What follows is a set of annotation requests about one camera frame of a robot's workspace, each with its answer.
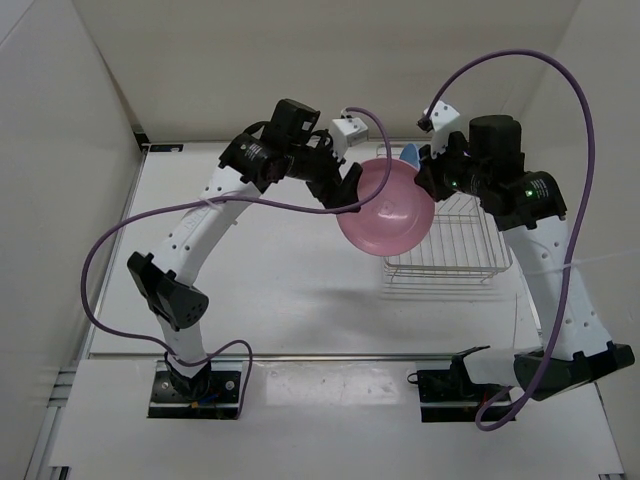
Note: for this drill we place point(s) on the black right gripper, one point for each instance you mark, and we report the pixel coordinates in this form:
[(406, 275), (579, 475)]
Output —
[(428, 176)]

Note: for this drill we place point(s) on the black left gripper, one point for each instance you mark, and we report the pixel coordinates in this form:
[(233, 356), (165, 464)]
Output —
[(346, 193)]

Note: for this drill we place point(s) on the pink plastic plate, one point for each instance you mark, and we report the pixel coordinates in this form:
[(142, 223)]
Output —
[(396, 220)]

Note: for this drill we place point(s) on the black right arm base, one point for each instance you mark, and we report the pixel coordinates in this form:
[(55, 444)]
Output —
[(452, 389)]

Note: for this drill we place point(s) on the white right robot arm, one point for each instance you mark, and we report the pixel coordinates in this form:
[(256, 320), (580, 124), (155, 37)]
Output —
[(529, 210)]

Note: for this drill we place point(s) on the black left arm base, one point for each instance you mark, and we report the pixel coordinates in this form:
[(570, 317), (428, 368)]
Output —
[(215, 392)]

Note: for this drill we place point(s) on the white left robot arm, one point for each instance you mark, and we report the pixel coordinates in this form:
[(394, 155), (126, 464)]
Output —
[(166, 276)]

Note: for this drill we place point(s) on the blue plastic plate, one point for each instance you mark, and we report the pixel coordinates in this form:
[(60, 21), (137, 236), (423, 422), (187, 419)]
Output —
[(410, 154)]

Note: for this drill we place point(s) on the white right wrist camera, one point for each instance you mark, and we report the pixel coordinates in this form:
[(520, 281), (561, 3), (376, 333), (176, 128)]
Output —
[(441, 121)]

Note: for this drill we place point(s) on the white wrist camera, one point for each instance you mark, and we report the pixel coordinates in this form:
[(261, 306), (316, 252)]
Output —
[(441, 121), (345, 133)]

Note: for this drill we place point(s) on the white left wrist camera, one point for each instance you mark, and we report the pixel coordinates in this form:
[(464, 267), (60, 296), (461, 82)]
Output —
[(345, 133)]

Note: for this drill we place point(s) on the silver wire dish rack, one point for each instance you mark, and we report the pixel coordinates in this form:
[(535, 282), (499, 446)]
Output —
[(462, 254)]

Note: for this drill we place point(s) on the white cable tie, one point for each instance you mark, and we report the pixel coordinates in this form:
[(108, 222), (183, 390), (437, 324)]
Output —
[(583, 261)]

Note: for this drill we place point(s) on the aluminium table edge rail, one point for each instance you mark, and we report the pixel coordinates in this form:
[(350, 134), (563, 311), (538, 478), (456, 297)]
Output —
[(351, 357)]

